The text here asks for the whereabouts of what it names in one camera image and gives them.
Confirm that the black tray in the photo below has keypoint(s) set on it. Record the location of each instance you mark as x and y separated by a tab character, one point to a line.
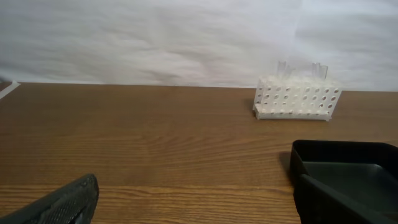
348	155

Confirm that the white test tube rack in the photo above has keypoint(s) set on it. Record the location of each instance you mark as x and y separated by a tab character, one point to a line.
295	99

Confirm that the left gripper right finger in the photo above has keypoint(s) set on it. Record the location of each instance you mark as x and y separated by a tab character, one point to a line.
326	205

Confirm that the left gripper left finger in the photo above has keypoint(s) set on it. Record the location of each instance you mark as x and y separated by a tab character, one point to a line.
62	205

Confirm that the clear test tube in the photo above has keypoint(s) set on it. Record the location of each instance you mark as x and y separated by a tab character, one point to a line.
324	72
281	69
316	69

